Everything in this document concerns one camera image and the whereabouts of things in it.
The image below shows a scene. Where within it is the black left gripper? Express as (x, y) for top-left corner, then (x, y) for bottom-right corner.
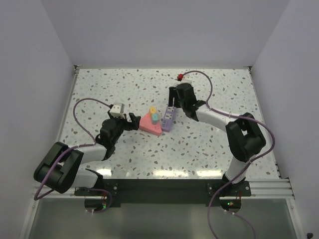
(107, 110), (140, 144)

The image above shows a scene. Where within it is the pink triangular power strip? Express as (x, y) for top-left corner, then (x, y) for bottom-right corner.
(139, 113), (162, 136)

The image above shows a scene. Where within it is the yellow plug adapter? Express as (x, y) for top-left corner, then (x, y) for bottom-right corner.
(149, 107), (156, 115)

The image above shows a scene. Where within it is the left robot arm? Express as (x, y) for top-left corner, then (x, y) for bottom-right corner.
(33, 113), (141, 195)

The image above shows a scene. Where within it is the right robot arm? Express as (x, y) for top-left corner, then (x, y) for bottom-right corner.
(168, 83), (266, 196)

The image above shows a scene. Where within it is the purple power strip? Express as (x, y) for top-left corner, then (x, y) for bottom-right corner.
(161, 107), (176, 132)

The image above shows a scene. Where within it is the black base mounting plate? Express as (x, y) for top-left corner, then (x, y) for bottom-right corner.
(74, 178), (252, 209)

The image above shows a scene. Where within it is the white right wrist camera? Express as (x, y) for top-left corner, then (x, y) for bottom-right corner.
(179, 78), (192, 84)

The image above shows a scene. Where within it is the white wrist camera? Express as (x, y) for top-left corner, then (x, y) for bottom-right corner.
(109, 103), (125, 118)
(179, 78), (192, 84)

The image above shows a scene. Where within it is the red cable connector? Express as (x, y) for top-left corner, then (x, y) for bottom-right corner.
(177, 74), (183, 81)

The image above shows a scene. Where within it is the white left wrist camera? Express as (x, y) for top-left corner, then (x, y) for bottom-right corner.
(109, 103), (125, 118)

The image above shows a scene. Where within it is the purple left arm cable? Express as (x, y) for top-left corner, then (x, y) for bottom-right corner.
(33, 98), (114, 215)

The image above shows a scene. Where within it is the aluminium front rail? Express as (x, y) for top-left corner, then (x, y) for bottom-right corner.
(43, 179), (294, 199)

